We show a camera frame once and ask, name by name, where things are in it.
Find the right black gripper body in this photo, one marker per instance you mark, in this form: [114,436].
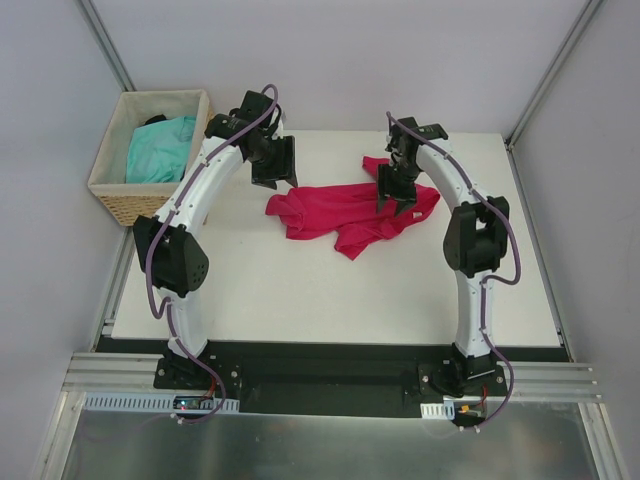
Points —
[396,185]

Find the white cable duct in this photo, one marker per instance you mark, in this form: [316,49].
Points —
[158,403]
[438,411]

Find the right aluminium frame post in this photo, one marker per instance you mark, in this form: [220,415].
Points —
[584,19]

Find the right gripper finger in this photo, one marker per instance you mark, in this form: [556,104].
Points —
[403,204]
[383,186]

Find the left white cable duct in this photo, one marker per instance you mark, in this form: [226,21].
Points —
[158,403]

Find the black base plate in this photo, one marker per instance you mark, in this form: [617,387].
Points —
[384,381]

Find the aluminium frame post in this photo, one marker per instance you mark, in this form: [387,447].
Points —
[584,19]
[105,44]

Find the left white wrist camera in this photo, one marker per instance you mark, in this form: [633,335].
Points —
[279,132]

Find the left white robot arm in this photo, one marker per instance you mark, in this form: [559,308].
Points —
[174,264]

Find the black garment in basket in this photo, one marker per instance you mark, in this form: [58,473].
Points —
[156,119]

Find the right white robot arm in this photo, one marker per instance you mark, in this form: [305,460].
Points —
[474,245]

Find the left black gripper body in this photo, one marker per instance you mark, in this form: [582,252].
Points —
[275,159]

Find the right white cable duct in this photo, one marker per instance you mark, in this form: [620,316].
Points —
[438,411]

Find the pink t shirt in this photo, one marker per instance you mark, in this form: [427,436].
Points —
[348,210]

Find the front aluminium rail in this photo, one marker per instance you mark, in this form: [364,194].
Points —
[534,381]

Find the left aluminium frame post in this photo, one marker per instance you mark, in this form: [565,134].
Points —
[105,44]

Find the teal t shirt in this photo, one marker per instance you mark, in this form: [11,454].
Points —
[159,153]

